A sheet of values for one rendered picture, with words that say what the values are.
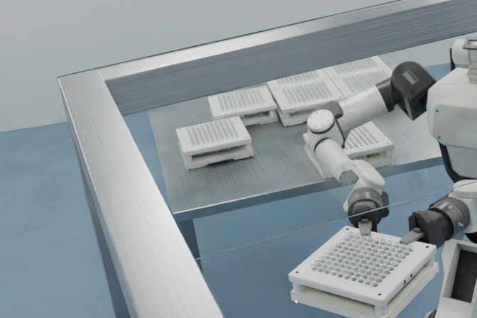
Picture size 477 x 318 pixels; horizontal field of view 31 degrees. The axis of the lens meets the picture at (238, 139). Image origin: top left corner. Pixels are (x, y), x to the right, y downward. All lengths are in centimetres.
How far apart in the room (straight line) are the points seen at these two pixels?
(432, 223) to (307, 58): 88
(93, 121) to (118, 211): 27
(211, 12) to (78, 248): 228
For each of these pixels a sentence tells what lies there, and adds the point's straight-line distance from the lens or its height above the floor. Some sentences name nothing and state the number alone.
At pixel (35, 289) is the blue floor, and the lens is 435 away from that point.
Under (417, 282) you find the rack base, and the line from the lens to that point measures 199.
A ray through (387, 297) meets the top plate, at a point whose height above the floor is 105.
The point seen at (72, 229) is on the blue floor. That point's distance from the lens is 484.
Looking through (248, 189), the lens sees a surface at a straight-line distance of 137.
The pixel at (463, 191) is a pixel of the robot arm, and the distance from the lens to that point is 217.
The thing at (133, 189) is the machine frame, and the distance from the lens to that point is 84.
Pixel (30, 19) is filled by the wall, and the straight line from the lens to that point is 635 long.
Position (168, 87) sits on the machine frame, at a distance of 122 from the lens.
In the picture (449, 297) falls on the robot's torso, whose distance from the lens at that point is 255.
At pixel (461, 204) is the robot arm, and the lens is 215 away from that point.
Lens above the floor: 207
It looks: 22 degrees down
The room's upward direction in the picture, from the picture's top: 9 degrees counter-clockwise
